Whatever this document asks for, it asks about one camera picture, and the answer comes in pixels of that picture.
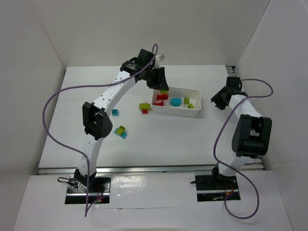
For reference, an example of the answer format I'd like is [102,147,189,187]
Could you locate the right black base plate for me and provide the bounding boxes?
[191,175,241,202]

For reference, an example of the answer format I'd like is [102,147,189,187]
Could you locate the red large lego brick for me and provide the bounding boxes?
[156,94,168,101]

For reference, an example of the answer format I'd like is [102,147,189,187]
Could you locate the aluminium rail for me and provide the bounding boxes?
[38,165,214,175]
[226,66,235,77]

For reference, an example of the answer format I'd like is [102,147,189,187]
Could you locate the blue rounded lego piece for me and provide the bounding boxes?
[170,98,182,107]

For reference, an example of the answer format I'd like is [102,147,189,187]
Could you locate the green 2x4 lego brick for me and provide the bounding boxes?
[139,103,151,110]

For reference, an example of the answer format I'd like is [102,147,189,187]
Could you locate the blue square lego brick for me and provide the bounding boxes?
[112,109,119,116]

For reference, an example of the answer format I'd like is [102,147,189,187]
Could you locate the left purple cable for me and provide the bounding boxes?
[42,43,159,217]

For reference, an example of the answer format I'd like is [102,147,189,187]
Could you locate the blue brick under green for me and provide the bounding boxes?
[114,128,127,139]

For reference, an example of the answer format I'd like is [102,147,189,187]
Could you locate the aluminium rail front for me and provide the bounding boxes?
[38,165,214,175]

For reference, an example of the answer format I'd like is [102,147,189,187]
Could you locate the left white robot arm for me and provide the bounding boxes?
[74,49,169,188]

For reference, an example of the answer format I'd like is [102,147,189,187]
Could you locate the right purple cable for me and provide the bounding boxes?
[213,78,274,219]

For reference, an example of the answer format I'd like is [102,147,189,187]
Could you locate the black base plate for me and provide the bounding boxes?
[191,175,241,202]
[65,176,111,205]

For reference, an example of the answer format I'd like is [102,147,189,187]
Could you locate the red rounded lego piece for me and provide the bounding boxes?
[154,100,164,106]

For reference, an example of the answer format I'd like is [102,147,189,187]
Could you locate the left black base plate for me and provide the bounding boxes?
[65,176,111,205]

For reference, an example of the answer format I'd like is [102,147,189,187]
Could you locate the purple cable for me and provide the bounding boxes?
[213,78,274,219]
[42,43,159,217]

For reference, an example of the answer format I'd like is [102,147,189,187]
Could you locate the white divided container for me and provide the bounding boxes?
[151,87,201,117]

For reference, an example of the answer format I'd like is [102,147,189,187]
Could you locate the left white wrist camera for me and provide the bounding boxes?
[154,54,165,68]

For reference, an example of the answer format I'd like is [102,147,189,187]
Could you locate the green tilted lego brick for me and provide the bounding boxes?
[184,98,190,104]

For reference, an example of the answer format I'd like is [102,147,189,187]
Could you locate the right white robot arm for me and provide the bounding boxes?
[210,77,272,190]

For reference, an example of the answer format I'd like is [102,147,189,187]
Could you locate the aluminium rail right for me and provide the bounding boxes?
[226,66,235,77]

